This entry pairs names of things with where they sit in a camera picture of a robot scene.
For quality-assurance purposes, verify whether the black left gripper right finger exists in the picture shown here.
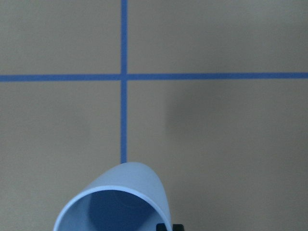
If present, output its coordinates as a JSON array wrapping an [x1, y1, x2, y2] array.
[[172, 224, 184, 231]]

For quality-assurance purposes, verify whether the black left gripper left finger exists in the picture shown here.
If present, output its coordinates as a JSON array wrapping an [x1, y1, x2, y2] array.
[[156, 223, 167, 231]]

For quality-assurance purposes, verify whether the blue plastic cup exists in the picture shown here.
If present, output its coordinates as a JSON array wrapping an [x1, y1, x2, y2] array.
[[53, 162, 172, 231]]

